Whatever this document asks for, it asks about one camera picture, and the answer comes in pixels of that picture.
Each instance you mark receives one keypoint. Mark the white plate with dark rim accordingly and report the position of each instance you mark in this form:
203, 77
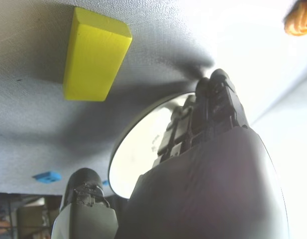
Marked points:
133, 149

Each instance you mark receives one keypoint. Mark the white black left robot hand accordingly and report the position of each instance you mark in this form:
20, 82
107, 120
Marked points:
205, 186

